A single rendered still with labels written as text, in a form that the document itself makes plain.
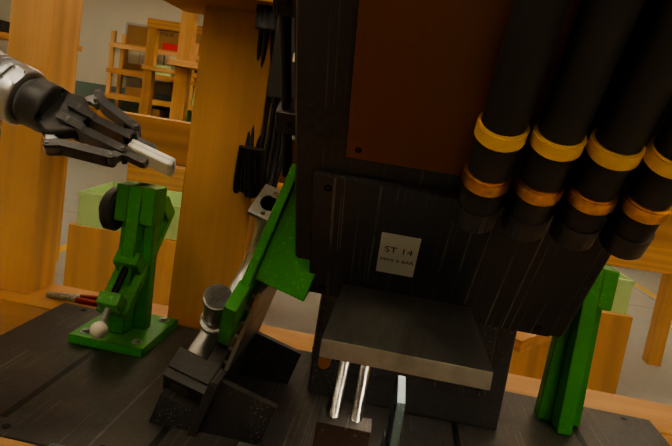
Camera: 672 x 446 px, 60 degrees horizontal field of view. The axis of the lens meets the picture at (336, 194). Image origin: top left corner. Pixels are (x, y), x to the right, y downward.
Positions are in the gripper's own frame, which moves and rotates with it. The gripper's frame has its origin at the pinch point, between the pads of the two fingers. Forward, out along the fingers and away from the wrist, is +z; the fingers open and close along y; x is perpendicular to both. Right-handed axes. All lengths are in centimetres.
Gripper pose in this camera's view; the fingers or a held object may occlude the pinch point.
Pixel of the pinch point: (152, 158)
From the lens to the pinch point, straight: 88.0
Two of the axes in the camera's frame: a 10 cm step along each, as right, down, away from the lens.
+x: -2.0, 5.5, 8.1
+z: 9.0, 4.3, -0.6
